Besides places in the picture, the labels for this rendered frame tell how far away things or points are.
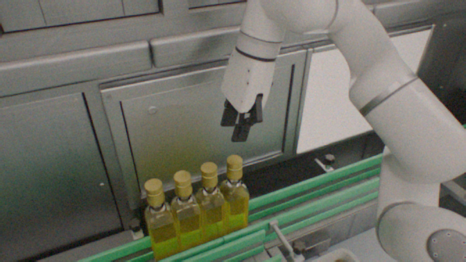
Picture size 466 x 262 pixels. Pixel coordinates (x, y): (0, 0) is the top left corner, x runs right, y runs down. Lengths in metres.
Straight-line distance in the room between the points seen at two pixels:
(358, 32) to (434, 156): 0.22
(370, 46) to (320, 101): 0.41
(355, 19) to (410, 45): 0.52
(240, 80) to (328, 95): 0.41
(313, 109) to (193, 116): 0.35
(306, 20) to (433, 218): 0.29
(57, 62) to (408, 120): 0.55
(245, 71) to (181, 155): 0.33
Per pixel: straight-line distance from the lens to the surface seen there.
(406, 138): 0.47
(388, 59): 0.49
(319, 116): 0.98
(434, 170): 0.48
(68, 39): 0.67
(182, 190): 0.70
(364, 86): 0.47
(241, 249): 0.86
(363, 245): 1.15
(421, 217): 0.46
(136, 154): 0.79
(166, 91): 0.72
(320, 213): 0.98
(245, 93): 0.58
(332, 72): 0.92
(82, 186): 0.87
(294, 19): 0.50
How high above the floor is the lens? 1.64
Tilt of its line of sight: 37 degrees down
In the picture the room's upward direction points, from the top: straight up
